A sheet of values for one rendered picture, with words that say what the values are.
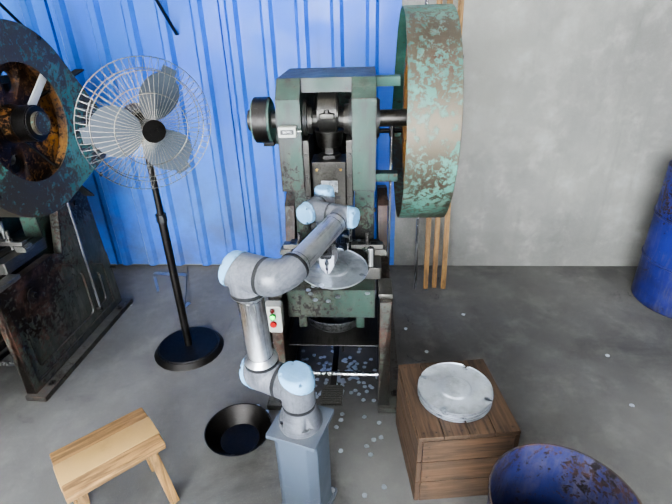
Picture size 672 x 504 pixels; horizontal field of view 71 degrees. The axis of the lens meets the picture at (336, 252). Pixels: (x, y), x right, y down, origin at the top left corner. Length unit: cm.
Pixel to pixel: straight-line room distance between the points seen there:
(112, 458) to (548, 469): 150
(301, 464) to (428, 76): 137
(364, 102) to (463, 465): 143
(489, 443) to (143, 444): 127
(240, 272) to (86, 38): 244
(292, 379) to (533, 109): 241
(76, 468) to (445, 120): 174
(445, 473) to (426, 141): 124
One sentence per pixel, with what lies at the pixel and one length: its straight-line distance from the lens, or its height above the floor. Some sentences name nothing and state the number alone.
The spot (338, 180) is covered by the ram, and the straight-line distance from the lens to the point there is 200.
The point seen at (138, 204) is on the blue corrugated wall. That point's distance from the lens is 368.
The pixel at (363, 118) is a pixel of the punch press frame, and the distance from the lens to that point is 188.
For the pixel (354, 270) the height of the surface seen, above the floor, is 77.
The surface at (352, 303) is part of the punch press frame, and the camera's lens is 209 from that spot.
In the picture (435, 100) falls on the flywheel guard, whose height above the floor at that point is 146.
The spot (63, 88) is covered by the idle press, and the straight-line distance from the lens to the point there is 272.
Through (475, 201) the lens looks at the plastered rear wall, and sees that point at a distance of 344.
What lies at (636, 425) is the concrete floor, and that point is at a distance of 267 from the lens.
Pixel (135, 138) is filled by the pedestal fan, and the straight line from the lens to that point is 226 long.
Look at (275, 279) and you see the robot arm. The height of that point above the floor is 106.
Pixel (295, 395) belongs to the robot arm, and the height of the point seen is 63.
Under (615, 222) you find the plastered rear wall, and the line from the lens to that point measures 384.
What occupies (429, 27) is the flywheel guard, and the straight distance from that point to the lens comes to 176.
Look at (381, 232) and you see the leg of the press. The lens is 242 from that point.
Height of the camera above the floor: 173
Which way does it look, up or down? 27 degrees down
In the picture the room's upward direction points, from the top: 2 degrees counter-clockwise
